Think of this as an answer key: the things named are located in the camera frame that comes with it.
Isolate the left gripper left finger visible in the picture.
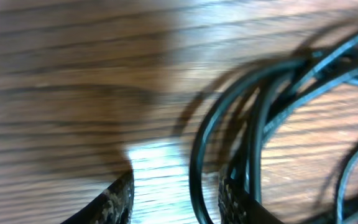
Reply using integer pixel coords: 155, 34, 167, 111
62, 171, 135, 224

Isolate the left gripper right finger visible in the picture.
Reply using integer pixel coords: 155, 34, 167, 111
218, 167, 283, 224

